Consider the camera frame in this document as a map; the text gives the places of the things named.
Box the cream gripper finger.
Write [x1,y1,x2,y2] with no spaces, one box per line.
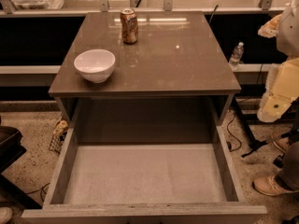
[258,14,281,38]
[257,58,299,123]

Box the orange soda can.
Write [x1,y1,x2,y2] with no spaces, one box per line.
[120,8,138,44]

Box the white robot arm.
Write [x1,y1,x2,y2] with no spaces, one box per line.
[257,0,299,122]

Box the grey cabinet with glossy top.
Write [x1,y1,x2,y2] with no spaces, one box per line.
[50,11,240,145]

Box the open grey top drawer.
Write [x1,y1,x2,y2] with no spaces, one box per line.
[22,97,266,224]

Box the clear plastic water bottle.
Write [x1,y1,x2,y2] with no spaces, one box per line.
[229,42,244,71]

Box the black tripod stand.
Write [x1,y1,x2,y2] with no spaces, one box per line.
[241,129,299,158]

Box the tan work boot far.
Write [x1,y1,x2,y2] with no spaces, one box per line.
[273,137,291,153]

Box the tan work boot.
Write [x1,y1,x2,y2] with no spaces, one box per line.
[252,175,298,196]
[273,137,291,153]

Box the dark trouser leg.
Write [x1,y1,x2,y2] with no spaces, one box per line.
[278,142,299,191]

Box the tan work boot near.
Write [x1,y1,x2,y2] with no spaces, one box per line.
[252,175,298,196]

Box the white ceramic bowl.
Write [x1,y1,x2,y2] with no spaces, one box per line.
[74,49,116,83]

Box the dark chair at left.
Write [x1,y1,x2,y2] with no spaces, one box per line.
[0,126,41,209]

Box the white shoe bottom left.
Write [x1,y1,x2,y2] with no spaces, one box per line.
[0,207,12,224]

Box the black cable on floor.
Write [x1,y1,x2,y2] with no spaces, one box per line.
[225,109,243,153]

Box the small wire basket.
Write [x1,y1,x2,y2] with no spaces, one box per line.
[49,120,68,154]

